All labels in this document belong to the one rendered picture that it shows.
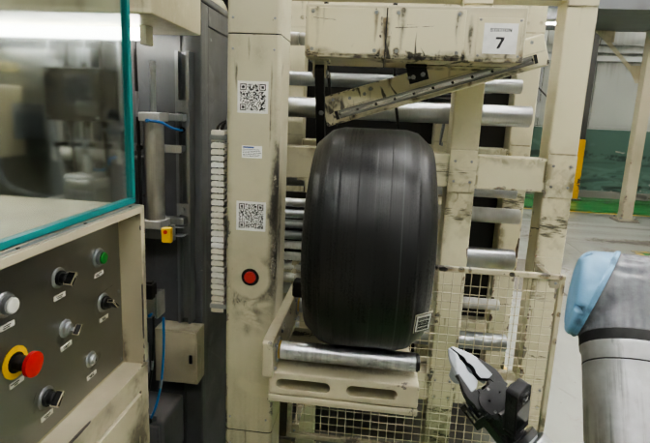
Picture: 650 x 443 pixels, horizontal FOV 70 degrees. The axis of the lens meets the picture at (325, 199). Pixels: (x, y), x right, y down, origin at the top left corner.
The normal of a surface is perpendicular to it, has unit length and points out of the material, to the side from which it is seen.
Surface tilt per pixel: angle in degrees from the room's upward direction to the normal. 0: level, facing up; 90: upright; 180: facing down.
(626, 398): 53
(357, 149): 32
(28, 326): 90
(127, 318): 90
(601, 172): 90
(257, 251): 90
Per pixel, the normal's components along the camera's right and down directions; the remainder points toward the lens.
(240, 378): -0.11, 0.18
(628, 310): -0.51, -0.52
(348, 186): -0.07, -0.43
